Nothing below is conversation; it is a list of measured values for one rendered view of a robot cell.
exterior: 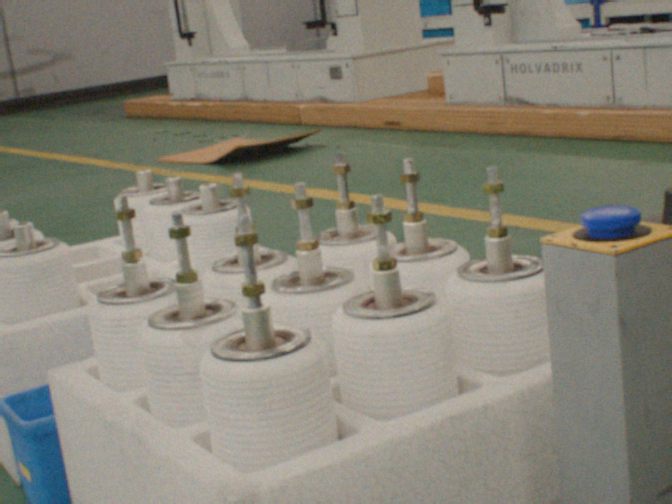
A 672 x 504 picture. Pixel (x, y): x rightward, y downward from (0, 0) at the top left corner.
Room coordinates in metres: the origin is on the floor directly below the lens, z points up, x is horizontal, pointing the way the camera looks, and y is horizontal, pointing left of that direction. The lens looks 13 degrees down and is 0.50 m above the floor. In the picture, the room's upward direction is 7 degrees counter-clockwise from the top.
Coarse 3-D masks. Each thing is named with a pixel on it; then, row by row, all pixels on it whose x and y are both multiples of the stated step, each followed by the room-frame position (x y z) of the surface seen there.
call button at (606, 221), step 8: (592, 208) 0.74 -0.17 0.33; (600, 208) 0.73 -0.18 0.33; (608, 208) 0.73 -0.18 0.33; (616, 208) 0.73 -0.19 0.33; (624, 208) 0.72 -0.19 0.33; (632, 208) 0.72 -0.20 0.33; (584, 216) 0.72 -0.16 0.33; (592, 216) 0.71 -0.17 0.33; (600, 216) 0.71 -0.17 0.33; (608, 216) 0.71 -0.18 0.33; (616, 216) 0.70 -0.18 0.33; (624, 216) 0.70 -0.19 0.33; (632, 216) 0.70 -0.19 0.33; (640, 216) 0.71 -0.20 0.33; (584, 224) 0.72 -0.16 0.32; (592, 224) 0.71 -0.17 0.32; (600, 224) 0.70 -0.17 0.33; (608, 224) 0.70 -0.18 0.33; (616, 224) 0.70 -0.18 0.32; (624, 224) 0.70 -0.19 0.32; (632, 224) 0.70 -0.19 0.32; (592, 232) 0.72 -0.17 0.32; (600, 232) 0.71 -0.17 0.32; (608, 232) 0.71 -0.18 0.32; (616, 232) 0.71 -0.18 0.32; (624, 232) 0.71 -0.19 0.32; (632, 232) 0.71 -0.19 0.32
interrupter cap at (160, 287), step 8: (152, 280) 1.00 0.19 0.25; (160, 280) 0.99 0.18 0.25; (168, 280) 0.99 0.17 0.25; (112, 288) 0.98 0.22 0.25; (120, 288) 0.98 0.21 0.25; (152, 288) 0.98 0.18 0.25; (160, 288) 0.96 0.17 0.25; (168, 288) 0.96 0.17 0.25; (104, 296) 0.96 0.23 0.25; (112, 296) 0.95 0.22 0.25; (120, 296) 0.96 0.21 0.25; (128, 296) 0.96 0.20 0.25; (136, 296) 0.94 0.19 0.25; (144, 296) 0.94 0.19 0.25; (152, 296) 0.93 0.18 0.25; (160, 296) 0.94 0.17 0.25; (112, 304) 0.93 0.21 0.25; (120, 304) 0.93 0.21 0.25; (128, 304) 0.93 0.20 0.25
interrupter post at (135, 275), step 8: (128, 264) 0.96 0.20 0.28; (136, 264) 0.96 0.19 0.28; (144, 264) 0.96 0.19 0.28; (128, 272) 0.96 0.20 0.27; (136, 272) 0.96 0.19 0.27; (144, 272) 0.96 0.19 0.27; (128, 280) 0.96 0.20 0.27; (136, 280) 0.96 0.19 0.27; (144, 280) 0.96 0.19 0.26; (128, 288) 0.96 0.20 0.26; (136, 288) 0.96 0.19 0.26; (144, 288) 0.96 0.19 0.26
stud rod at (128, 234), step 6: (120, 198) 0.96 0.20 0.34; (126, 198) 0.96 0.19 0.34; (120, 204) 0.96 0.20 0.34; (126, 204) 0.96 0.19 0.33; (120, 210) 0.96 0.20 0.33; (126, 222) 0.96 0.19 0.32; (126, 228) 0.96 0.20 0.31; (132, 228) 0.97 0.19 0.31; (126, 234) 0.96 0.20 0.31; (132, 234) 0.96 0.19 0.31; (126, 240) 0.96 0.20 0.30; (132, 240) 0.96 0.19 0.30; (126, 246) 0.96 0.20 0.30; (132, 246) 0.96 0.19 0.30
